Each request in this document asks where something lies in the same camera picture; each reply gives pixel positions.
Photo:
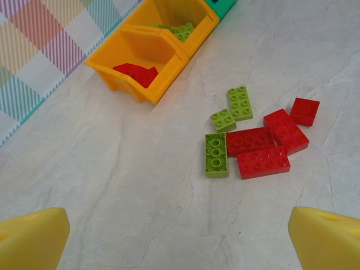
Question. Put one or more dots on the small red lego brick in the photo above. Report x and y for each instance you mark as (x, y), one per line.
(304, 111)

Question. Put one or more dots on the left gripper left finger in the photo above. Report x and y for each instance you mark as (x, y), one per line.
(31, 242)

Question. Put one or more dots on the orange plastic bin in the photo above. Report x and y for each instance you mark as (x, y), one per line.
(180, 11)
(152, 47)

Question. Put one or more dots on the small lime green lego brick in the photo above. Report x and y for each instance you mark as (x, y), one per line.
(184, 31)
(223, 120)

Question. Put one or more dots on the green plastic bin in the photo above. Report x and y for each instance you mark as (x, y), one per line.
(225, 8)

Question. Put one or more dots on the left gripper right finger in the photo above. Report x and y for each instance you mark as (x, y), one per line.
(329, 244)

